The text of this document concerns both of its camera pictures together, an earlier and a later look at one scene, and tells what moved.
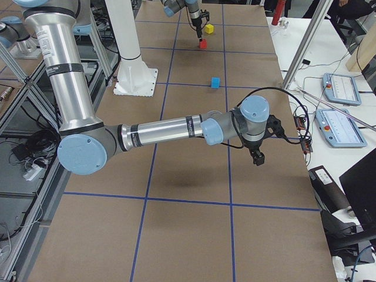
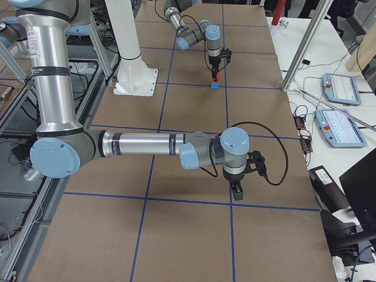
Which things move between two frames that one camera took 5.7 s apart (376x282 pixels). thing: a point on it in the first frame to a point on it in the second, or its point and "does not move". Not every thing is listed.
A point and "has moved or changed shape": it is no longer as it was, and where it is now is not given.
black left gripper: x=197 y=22 to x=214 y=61
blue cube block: x=215 y=82 does not move
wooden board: x=363 y=53 does not move
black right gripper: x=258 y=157 to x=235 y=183
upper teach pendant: x=341 y=89 does not move
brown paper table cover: x=191 y=211 does not move
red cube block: x=203 y=44 has moved or changed shape
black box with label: x=326 y=190 does not move
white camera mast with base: x=134 y=77 does not move
